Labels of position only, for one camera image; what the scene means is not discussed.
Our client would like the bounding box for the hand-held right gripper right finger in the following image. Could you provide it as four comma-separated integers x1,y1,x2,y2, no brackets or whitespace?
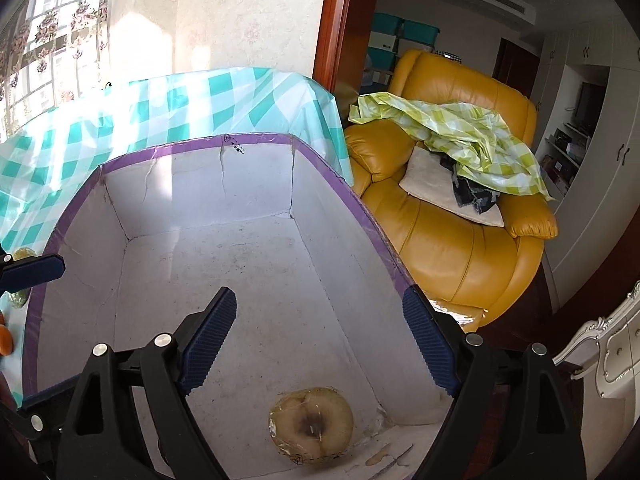
401,284,593,480

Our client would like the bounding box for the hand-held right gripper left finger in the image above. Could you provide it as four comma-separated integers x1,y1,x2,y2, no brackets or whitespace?
55,287,238,480

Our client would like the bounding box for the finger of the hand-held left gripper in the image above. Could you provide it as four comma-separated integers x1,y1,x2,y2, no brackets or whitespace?
0,252,66,293
0,379,81,466

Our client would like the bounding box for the plastic-wrapped green apple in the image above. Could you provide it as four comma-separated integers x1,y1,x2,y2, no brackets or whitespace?
5,246,37,309

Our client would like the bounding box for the purple cardboard box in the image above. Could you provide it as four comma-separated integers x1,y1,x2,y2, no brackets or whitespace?
22,131,463,480

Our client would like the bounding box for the plastic-wrapped pear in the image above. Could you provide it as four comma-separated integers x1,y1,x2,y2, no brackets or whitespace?
268,386,355,458

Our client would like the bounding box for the yellow leather armchair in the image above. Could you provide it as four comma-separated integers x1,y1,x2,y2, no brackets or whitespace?
344,49,558,331

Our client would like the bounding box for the dark cloth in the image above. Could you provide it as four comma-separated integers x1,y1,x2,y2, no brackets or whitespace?
440,152,501,216

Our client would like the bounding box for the white cushion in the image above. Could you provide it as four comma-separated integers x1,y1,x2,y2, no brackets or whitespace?
400,146,505,227

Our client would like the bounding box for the white ornate dresser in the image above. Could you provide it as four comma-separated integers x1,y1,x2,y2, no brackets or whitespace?
552,280,640,480

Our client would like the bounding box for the teal checked tablecloth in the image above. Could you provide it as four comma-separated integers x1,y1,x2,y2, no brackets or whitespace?
0,66,357,408

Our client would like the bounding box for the yellow-green checked cloth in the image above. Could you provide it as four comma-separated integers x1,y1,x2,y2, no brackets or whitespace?
348,92,557,203

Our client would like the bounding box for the white wardrobe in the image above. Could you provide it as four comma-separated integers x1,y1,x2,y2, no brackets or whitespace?
530,20,640,317

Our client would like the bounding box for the floral lace curtain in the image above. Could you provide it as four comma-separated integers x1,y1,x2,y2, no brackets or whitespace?
0,0,111,142

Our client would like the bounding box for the dark wooden door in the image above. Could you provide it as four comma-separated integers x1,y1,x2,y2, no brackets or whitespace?
492,37,543,99

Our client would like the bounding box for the black screen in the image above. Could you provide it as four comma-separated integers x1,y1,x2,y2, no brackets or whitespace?
575,82,606,124

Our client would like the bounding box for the teal storage box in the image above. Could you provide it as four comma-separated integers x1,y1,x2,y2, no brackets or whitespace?
401,20,441,52
372,12,405,37

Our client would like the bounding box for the red wooden door frame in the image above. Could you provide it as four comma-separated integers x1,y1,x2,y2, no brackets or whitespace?
314,0,359,97

